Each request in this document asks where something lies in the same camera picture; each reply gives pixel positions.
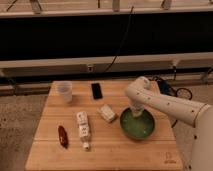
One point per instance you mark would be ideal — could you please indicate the blue box on floor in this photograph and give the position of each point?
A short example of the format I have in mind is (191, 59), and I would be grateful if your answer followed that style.
(164, 88)

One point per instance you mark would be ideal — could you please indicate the translucent pale gripper tip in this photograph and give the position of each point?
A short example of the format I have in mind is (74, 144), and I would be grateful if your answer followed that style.
(137, 111)

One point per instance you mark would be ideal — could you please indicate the black smartphone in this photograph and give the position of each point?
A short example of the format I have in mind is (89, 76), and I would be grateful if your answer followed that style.
(96, 90)

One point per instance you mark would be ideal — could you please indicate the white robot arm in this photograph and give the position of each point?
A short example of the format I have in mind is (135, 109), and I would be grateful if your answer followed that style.
(198, 115)

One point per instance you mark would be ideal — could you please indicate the green ceramic bowl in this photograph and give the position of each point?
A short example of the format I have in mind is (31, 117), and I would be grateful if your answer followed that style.
(137, 128)

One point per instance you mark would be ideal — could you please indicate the clear plastic cup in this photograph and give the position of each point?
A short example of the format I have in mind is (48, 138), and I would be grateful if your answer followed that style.
(64, 89)

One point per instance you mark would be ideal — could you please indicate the dark red pepper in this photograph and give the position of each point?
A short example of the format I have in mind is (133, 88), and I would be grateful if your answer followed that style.
(63, 136)

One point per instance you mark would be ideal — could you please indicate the white tube with label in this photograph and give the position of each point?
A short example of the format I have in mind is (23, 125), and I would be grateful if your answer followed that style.
(84, 129)

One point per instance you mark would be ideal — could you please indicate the small white box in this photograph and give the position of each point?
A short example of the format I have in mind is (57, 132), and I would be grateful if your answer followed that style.
(107, 113)

